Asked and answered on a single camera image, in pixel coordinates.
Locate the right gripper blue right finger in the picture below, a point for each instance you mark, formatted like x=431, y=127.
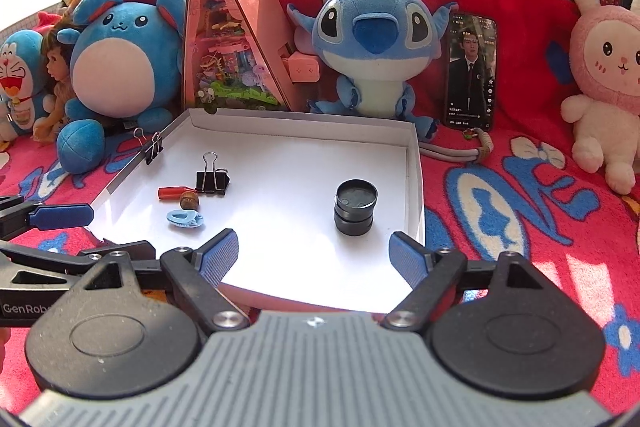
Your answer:
x=433, y=277

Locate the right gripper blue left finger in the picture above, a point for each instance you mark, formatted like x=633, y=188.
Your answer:
x=194, y=276

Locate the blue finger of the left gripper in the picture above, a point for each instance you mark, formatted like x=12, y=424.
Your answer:
x=54, y=217

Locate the light blue hair clip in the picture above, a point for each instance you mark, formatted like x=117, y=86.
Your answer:
x=185, y=218

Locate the brown hazelnut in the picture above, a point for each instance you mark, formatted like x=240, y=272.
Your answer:
x=189, y=200

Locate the red orange cylinder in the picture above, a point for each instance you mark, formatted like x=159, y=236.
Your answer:
x=172, y=193

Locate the black binder clip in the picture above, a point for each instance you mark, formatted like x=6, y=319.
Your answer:
x=150, y=147
x=211, y=180

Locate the black round container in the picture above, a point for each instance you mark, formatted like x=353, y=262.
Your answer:
x=355, y=200

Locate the red cartoon blanket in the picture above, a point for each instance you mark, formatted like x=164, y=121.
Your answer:
x=529, y=194

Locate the black binder clip on rim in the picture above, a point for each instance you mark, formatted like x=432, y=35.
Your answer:
x=150, y=147

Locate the white cardboard box tray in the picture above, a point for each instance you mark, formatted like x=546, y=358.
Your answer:
x=284, y=170

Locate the Doraemon plush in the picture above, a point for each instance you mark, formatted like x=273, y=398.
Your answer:
x=24, y=98

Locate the brown haired doll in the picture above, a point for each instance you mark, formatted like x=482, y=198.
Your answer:
x=56, y=57

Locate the blue round mouse plush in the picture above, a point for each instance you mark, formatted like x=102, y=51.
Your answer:
x=126, y=68

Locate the black smartphone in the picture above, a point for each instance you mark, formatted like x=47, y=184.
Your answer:
x=470, y=89

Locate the pink triangular diorama box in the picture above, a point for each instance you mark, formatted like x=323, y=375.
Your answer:
x=236, y=55

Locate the blue Stitch plush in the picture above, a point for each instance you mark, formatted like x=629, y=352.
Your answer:
x=376, y=47

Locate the pink bunny plush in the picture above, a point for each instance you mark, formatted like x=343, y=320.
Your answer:
x=604, y=61

